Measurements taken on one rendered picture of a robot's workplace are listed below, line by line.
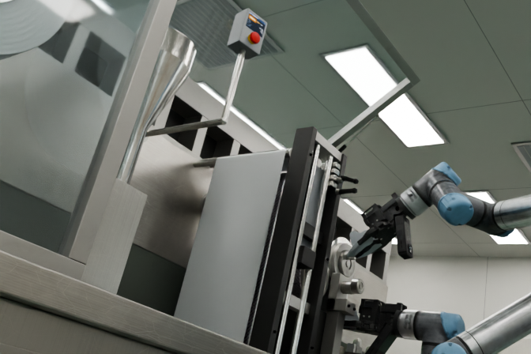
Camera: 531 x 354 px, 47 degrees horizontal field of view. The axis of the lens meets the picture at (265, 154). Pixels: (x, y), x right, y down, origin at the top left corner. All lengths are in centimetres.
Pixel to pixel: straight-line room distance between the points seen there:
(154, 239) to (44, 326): 91
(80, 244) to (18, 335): 14
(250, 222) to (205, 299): 21
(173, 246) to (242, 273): 29
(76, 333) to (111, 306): 5
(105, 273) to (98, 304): 45
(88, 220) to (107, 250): 39
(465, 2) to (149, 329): 257
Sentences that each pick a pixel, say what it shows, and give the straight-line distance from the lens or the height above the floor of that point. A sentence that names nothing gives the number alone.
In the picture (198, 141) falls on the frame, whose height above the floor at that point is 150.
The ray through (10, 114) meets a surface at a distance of 79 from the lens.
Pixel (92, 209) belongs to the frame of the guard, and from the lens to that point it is 83.
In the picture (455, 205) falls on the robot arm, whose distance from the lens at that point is 155.
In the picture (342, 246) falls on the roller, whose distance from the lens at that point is 172.
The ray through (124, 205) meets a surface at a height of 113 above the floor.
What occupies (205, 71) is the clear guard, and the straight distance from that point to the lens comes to 182.
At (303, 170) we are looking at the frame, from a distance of 136.
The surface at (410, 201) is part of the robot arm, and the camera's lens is 165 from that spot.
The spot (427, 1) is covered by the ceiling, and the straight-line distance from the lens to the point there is 313.
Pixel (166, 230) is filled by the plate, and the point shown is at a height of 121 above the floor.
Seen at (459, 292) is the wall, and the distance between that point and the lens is 657.
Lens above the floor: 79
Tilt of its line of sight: 24 degrees up
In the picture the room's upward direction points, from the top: 13 degrees clockwise
